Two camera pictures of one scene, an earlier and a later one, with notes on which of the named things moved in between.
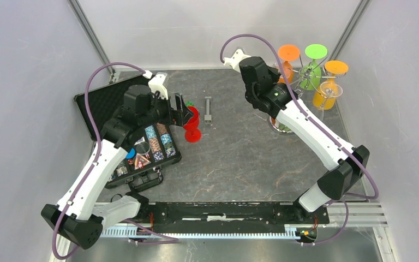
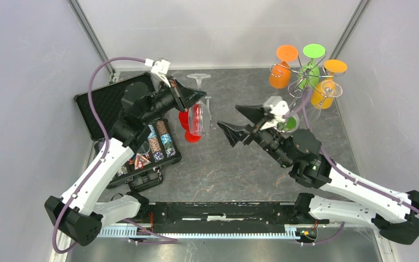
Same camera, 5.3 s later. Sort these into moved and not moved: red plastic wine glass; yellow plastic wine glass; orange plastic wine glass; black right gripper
Moved: black right gripper
Not moved: yellow plastic wine glass; orange plastic wine glass; red plastic wine glass
